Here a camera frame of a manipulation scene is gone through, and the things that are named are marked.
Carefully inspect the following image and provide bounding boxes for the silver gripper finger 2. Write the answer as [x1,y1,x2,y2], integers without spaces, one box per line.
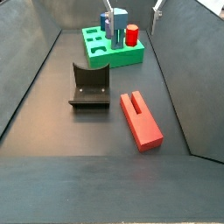
[103,0,113,20]
[150,0,165,34]

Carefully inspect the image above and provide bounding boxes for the red double-square block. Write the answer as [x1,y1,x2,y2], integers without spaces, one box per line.
[120,91,164,152]

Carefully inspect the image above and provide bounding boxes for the green shape sorter board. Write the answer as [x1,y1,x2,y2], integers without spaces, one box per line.
[81,26,144,68]

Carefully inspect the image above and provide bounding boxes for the dark blue cylinder block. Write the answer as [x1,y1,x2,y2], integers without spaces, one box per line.
[100,12,106,32]

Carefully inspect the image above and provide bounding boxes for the light blue pentagon block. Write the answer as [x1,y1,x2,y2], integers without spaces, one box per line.
[111,8,128,50]

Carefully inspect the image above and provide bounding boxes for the purple cylinder block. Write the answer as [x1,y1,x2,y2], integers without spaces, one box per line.
[105,19,111,39]

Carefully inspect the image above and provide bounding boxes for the red hexagon block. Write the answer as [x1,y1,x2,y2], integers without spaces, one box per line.
[125,24,139,46]

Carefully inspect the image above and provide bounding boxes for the black curved holder stand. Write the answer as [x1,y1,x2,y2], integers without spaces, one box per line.
[68,63,110,107]

